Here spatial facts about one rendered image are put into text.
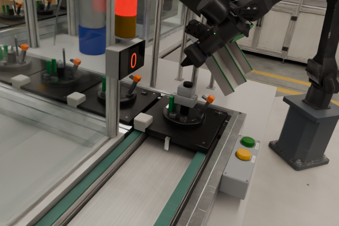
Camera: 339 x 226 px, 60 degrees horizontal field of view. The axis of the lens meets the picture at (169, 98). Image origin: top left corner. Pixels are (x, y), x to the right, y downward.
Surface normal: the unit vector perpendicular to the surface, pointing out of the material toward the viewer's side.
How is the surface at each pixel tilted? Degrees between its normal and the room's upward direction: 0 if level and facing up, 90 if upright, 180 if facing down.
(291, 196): 0
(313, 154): 90
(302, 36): 90
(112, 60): 90
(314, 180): 0
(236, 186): 90
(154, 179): 0
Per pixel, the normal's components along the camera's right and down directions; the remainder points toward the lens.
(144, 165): 0.11, -0.88
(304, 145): -0.39, 0.39
